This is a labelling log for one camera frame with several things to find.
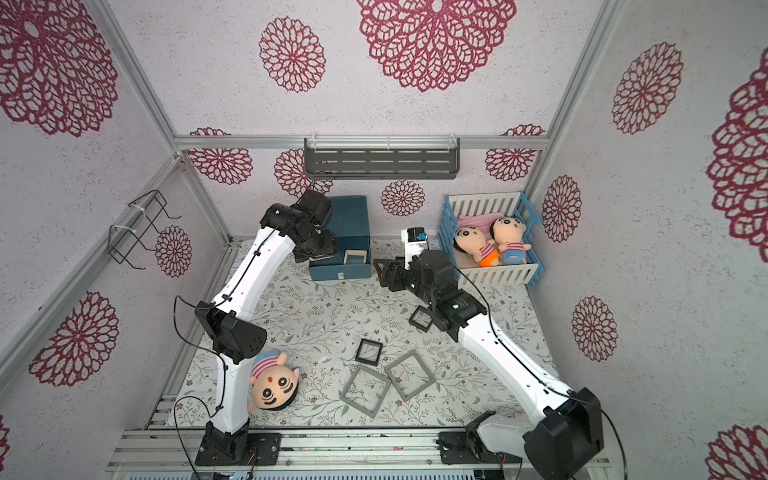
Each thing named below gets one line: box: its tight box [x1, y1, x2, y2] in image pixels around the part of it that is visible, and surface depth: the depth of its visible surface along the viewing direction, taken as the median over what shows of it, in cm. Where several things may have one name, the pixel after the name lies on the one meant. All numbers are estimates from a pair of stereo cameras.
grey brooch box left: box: [340, 364, 392, 418], surface depth 85 cm
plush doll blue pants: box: [490, 216, 532, 265], surface depth 104 cm
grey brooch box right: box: [384, 350, 436, 402], surface depth 87 cm
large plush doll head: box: [248, 349, 300, 412], surface depth 78 cm
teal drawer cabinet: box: [309, 195, 372, 281], surface depth 92 cm
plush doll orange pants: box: [453, 226, 500, 267], surface depth 105 cm
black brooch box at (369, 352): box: [355, 338, 383, 367], surface depth 92 cm
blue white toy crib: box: [438, 191, 545, 288], surface depth 105 cm
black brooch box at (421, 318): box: [408, 305, 433, 333], surface depth 99 cm
